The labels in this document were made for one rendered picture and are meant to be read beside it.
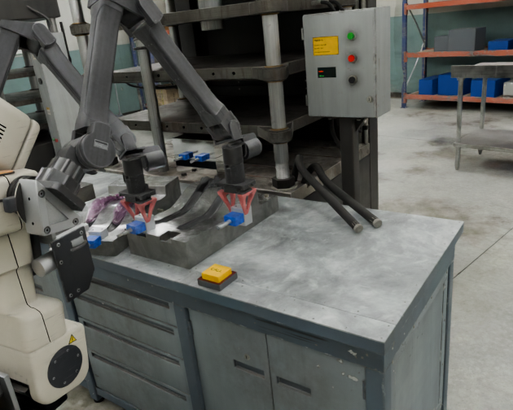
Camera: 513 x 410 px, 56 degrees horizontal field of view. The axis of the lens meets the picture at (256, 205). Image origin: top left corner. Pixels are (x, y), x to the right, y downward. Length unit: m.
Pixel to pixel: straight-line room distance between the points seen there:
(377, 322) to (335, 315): 0.10
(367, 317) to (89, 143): 0.73
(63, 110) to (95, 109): 4.66
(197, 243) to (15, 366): 0.57
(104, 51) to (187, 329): 0.86
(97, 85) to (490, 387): 1.86
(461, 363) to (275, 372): 1.13
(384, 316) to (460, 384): 1.12
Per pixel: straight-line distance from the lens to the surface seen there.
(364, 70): 1.94
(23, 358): 1.30
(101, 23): 1.21
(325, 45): 2.00
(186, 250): 1.44
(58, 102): 5.76
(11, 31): 1.58
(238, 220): 1.41
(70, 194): 1.03
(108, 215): 1.80
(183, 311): 1.55
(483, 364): 2.40
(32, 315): 1.24
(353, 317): 1.19
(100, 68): 1.16
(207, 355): 1.61
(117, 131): 1.50
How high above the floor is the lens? 1.47
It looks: 21 degrees down
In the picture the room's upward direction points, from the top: 6 degrees counter-clockwise
